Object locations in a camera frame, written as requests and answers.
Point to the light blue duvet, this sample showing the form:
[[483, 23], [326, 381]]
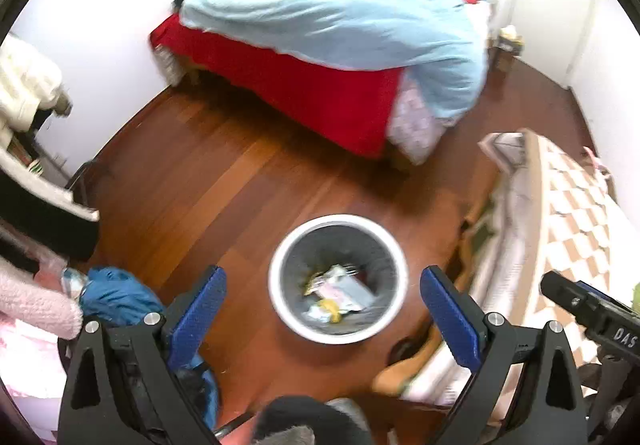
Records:
[[350, 15]]

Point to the white door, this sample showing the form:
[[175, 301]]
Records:
[[550, 15]]

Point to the white round waste bin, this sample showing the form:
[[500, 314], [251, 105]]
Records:
[[310, 245]]

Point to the patterned white mattress cover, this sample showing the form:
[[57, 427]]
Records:
[[415, 125]]

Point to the pink plush toy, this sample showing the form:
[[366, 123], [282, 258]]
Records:
[[597, 164]]

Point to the white fluffy jacket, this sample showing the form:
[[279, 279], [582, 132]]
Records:
[[25, 85]]

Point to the red bed sheet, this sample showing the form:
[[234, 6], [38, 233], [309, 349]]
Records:
[[300, 90]]

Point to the yellow tissue box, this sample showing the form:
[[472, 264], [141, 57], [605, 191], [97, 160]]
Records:
[[510, 39]]

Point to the black garment with white trim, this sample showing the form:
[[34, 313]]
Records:
[[40, 220]]

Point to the small wooden stool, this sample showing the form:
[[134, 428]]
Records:
[[504, 60]]

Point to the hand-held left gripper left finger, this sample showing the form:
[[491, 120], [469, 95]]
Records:
[[197, 315]]

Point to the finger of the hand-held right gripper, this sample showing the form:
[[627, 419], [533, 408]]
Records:
[[570, 297], [597, 290]]

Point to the wooden bed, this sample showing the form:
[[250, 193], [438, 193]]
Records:
[[300, 75]]

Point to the blue cloth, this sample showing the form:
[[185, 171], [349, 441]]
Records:
[[120, 295]]

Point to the table with checkered cloth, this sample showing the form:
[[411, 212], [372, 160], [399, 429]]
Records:
[[575, 205]]

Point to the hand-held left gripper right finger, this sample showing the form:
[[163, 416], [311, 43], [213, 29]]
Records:
[[447, 315]]

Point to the pink knit cloth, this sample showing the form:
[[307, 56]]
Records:
[[35, 295]]

